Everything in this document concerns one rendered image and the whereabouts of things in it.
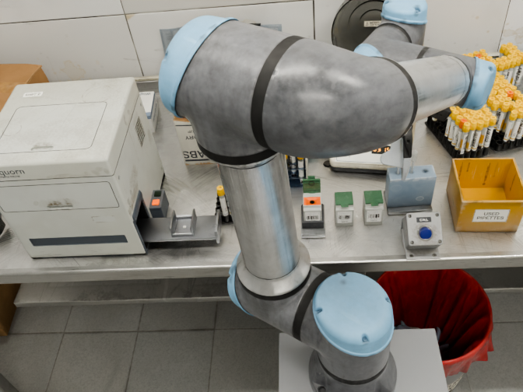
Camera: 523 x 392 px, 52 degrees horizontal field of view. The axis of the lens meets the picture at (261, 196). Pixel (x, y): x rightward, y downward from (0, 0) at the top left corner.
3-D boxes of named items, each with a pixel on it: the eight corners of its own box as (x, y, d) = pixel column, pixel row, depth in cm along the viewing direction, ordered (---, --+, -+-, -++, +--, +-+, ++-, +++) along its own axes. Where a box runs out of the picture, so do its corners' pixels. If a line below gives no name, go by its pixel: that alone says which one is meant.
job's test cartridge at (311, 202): (303, 227, 122) (303, 208, 117) (303, 211, 125) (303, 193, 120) (321, 226, 121) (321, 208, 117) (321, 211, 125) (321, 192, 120)
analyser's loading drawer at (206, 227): (130, 246, 122) (124, 232, 118) (135, 224, 127) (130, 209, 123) (219, 243, 120) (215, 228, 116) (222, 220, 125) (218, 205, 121)
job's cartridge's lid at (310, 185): (302, 177, 117) (302, 176, 118) (303, 194, 120) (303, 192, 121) (320, 176, 117) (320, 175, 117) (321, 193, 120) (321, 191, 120)
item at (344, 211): (335, 226, 123) (335, 207, 118) (334, 211, 126) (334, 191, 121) (353, 225, 122) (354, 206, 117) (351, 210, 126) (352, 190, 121)
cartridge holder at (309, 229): (301, 238, 121) (300, 228, 119) (301, 208, 127) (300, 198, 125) (325, 238, 121) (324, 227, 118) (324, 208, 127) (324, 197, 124)
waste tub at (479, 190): (454, 232, 118) (461, 202, 111) (444, 189, 127) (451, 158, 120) (517, 232, 117) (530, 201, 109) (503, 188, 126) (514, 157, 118)
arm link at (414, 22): (371, 8, 89) (394, -14, 93) (368, 64, 97) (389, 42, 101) (416, 18, 85) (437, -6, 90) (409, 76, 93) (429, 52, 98)
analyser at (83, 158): (29, 259, 125) (-35, 166, 103) (62, 176, 144) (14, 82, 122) (159, 254, 122) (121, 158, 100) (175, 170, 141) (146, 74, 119)
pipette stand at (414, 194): (387, 215, 124) (391, 185, 116) (383, 193, 128) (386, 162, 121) (432, 212, 123) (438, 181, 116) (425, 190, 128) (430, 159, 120)
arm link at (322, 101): (391, 68, 42) (507, 47, 81) (273, 39, 47) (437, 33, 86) (356, 202, 46) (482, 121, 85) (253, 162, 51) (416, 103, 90)
